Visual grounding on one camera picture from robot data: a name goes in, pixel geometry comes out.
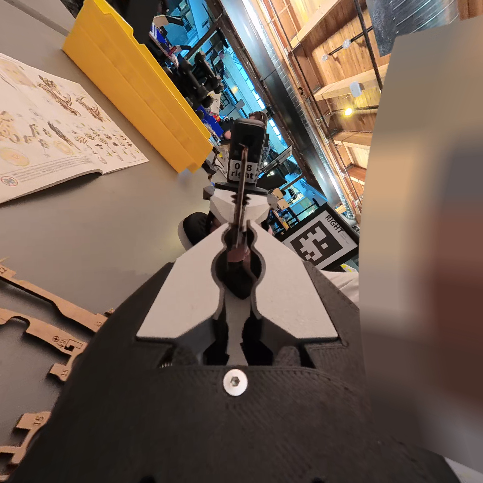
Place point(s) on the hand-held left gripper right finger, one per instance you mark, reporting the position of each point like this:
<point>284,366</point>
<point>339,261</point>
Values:
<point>294,302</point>

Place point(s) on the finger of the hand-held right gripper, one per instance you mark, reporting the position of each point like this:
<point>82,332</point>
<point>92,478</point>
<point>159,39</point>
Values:
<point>222,207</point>
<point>258,209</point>

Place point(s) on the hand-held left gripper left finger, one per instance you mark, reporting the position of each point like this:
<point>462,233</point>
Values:
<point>181,302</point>

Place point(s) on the small wooden parts strip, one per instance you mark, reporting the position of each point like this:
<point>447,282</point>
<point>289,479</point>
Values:
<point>241,188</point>

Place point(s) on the large wooden parts sheet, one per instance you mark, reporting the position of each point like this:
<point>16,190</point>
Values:
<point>81,315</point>

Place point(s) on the person's right hand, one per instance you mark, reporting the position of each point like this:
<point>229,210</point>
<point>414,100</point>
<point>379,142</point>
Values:
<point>239,253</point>

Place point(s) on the framed marker sign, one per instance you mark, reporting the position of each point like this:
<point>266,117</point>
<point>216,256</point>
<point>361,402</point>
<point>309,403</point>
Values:
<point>320,241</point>

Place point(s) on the rack of black dumbbells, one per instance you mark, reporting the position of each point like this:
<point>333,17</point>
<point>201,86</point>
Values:
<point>200,75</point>

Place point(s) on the yellow box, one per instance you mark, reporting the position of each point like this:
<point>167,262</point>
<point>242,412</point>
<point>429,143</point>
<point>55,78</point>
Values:
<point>143,94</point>

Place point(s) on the open instruction booklet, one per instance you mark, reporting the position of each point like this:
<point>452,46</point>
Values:
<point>56,132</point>

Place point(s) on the silver ventilation duct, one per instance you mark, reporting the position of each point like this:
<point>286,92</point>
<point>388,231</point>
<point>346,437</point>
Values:
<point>286,86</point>

